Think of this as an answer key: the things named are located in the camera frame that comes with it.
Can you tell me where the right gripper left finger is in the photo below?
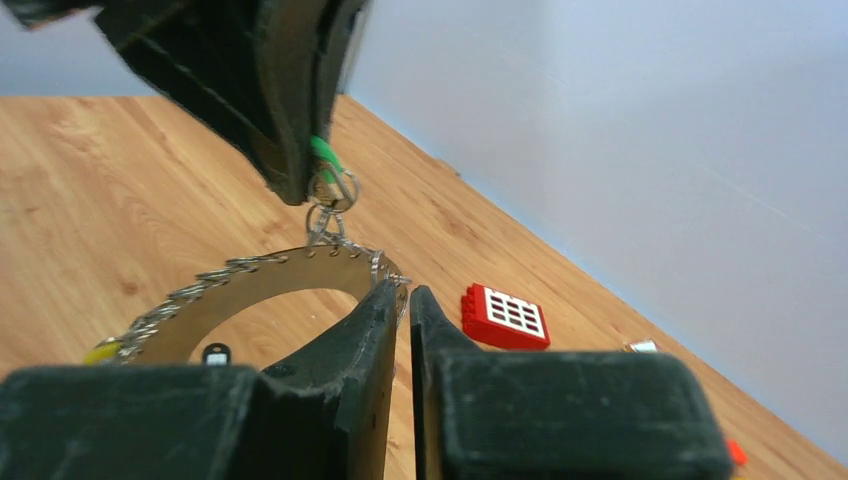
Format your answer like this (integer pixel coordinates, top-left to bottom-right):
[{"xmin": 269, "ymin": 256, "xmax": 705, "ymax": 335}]
[{"xmin": 1, "ymin": 281, "xmax": 397, "ymax": 479}]

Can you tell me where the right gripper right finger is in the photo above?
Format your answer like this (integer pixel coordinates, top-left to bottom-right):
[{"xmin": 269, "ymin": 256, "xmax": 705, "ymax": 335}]
[{"xmin": 409, "ymin": 286, "xmax": 734, "ymax": 480}]

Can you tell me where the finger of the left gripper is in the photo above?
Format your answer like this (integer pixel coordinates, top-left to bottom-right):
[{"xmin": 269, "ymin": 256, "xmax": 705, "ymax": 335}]
[
  {"xmin": 311, "ymin": 0, "xmax": 368, "ymax": 140},
  {"xmin": 3, "ymin": 0, "xmax": 318, "ymax": 205}
]

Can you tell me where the green key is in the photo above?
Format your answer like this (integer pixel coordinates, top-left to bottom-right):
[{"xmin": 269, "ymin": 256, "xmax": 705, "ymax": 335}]
[{"xmin": 310, "ymin": 135, "xmax": 344, "ymax": 184}]

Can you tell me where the large grey toothed keyring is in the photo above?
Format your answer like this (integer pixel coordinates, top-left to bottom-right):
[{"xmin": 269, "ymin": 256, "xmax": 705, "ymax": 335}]
[{"xmin": 82, "ymin": 165, "xmax": 413, "ymax": 367}]

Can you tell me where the red window toy brick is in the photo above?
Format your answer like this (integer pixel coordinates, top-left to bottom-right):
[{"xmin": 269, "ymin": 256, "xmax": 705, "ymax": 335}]
[{"xmin": 460, "ymin": 283, "xmax": 551, "ymax": 351}]

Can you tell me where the small black key fob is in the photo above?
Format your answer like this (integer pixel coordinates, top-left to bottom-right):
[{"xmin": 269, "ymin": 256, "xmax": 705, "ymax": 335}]
[{"xmin": 201, "ymin": 342, "xmax": 232, "ymax": 366}]

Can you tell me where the pink roof toy house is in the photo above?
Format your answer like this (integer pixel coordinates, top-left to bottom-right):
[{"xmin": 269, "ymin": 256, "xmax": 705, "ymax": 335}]
[{"xmin": 623, "ymin": 339, "xmax": 660, "ymax": 353}]

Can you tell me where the yellow key tag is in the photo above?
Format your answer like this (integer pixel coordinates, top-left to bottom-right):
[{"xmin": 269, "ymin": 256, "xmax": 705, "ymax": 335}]
[{"xmin": 82, "ymin": 339, "xmax": 122, "ymax": 365}]

